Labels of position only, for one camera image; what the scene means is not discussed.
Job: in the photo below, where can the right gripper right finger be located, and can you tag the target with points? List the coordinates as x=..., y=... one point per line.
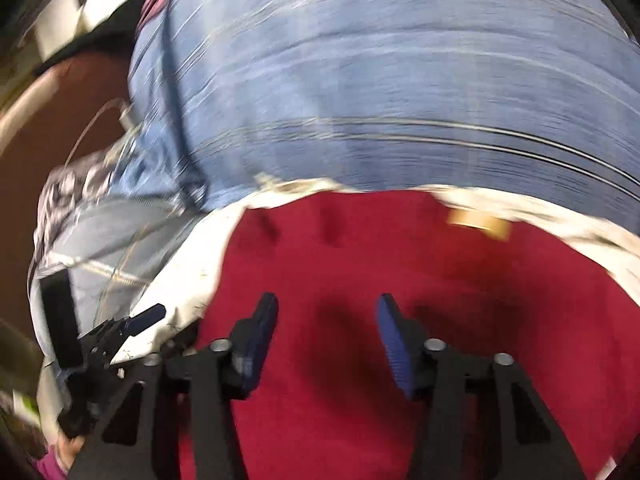
x=483, y=418

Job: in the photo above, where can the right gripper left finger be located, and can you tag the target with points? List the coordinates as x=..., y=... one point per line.
x=137, y=435

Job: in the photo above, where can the tan garment label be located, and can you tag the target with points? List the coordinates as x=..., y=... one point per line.
x=491, y=226

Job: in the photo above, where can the cream leaf-print sheet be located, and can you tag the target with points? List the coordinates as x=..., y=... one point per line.
x=188, y=281

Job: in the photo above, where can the grey plaid pillow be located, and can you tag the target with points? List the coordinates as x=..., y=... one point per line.
x=113, y=249

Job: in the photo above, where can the blue plaid quilt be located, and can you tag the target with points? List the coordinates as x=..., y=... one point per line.
x=533, y=97

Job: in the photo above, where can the purple sleeve forearm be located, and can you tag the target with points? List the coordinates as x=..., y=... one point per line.
x=50, y=466

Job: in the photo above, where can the person's left hand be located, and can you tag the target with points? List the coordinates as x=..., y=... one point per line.
x=67, y=449

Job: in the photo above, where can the red fleece garment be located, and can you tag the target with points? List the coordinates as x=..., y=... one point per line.
x=327, y=406

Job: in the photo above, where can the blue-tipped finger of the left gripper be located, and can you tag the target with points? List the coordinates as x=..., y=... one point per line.
x=142, y=321

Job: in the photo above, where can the grey patterned cloth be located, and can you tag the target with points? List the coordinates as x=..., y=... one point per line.
x=68, y=187

